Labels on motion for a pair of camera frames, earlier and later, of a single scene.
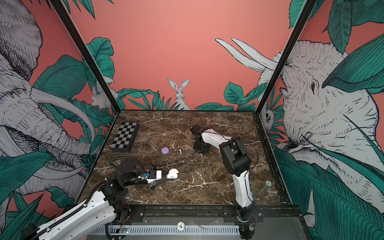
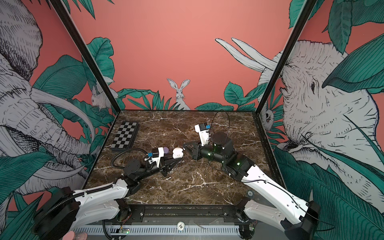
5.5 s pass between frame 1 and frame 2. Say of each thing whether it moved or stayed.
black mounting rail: stayed
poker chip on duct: stayed
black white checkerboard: stayed
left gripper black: moved
